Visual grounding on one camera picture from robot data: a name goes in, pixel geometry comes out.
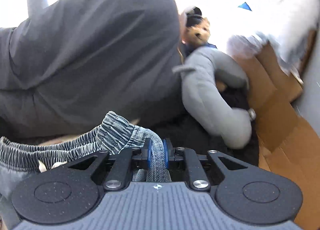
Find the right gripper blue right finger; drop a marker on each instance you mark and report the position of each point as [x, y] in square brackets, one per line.
[168, 152]

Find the grey plush toy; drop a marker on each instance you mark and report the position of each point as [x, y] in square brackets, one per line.
[199, 74]

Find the flattened brown cardboard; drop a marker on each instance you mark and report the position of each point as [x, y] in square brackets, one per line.
[289, 146]

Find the black garment pile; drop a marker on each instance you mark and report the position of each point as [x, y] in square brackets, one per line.
[230, 131]

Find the brown teddy bear toy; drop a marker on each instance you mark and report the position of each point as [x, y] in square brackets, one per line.
[196, 32]

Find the light blue denim jeans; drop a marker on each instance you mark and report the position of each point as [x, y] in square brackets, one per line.
[115, 133]

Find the dark grey duvet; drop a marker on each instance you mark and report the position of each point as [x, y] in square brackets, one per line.
[67, 66]

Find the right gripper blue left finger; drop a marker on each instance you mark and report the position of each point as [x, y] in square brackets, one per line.
[149, 147]

